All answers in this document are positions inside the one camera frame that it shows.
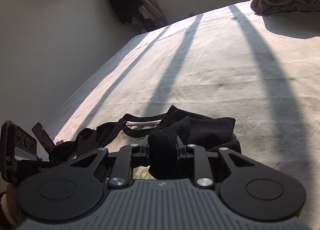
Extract beige and black sweatshirt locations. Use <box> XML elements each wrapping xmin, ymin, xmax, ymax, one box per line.
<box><xmin>49</xmin><ymin>106</ymin><xmax>241</xmax><ymax>180</ymax></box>

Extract hanging dark clothes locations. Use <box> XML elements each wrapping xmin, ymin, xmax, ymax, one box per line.
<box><xmin>109</xmin><ymin>0</ymin><xmax>166</xmax><ymax>33</ymax></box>

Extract person's left hand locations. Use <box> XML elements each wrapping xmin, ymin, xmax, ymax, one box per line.
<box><xmin>1</xmin><ymin>183</ymin><xmax>23</xmax><ymax>226</ymax></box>

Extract black smartphone on stand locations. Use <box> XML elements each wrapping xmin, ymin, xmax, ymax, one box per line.
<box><xmin>31</xmin><ymin>122</ymin><xmax>56</xmax><ymax>154</ymax></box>

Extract grey plush bed blanket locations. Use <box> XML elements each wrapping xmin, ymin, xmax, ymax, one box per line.
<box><xmin>48</xmin><ymin>2</ymin><xmax>319</xmax><ymax>229</ymax></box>

